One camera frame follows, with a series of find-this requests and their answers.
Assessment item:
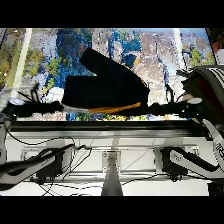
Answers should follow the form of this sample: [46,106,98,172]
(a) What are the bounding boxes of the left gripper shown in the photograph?
[42,100,65,114]

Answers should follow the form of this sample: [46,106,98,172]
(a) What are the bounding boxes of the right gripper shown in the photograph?
[146,102,168,117]

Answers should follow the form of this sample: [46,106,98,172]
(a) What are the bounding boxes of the brown clothes hanger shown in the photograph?
[61,101,143,115]

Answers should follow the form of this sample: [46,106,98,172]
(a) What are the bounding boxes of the black garment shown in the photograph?
[61,47,151,116]

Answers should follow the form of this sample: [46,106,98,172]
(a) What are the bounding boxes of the red garment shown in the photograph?
[198,78,224,118]

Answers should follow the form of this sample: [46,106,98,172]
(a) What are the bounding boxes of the black cable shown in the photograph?
[5,128,77,148]
[61,144,93,182]

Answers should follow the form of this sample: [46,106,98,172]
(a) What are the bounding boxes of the silver frame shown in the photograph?
[5,129,214,197]

